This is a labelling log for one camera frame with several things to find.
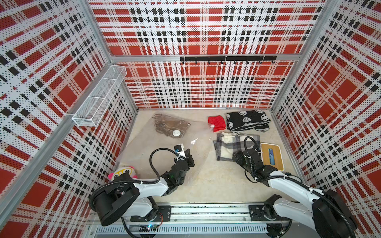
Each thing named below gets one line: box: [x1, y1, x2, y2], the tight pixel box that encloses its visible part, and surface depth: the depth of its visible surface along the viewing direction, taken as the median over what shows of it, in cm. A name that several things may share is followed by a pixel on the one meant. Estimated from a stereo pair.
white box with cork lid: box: [260, 142, 285, 172], surface depth 92 cm
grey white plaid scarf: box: [212, 131, 261, 162], surface depth 95 cm
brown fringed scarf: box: [152, 113, 191, 138], surface depth 107 cm
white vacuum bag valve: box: [172, 129, 182, 137], surface depth 103 cm
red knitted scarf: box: [207, 115, 226, 133], surface depth 110 cm
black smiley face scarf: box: [225, 109, 271, 132], surface depth 107 cm
